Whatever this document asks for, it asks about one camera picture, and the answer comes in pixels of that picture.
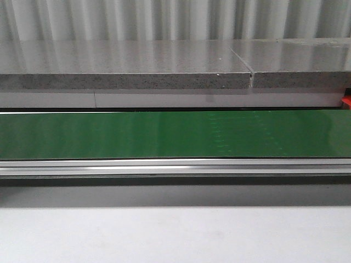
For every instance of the white curtain backdrop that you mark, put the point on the white curtain backdrop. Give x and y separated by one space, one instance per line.
173 20

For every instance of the grey stone slab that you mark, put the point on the grey stone slab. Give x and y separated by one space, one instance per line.
312 65

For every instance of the aluminium conveyor side rail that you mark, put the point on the aluminium conveyor side rail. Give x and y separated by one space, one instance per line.
174 168

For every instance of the red plastic part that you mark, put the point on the red plastic part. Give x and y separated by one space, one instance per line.
346 100

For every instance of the green conveyor belt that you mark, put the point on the green conveyor belt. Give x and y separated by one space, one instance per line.
233 134

